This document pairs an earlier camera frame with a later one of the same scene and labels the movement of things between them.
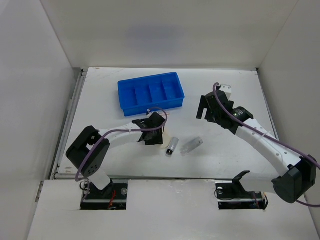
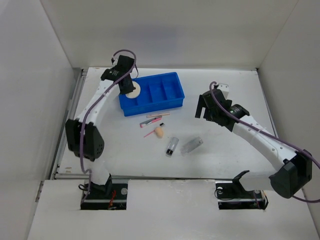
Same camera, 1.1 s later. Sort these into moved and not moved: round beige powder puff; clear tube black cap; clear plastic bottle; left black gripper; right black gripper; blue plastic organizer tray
Moved: round beige powder puff; left black gripper
Not moved: clear plastic bottle; blue plastic organizer tray; right black gripper; clear tube black cap
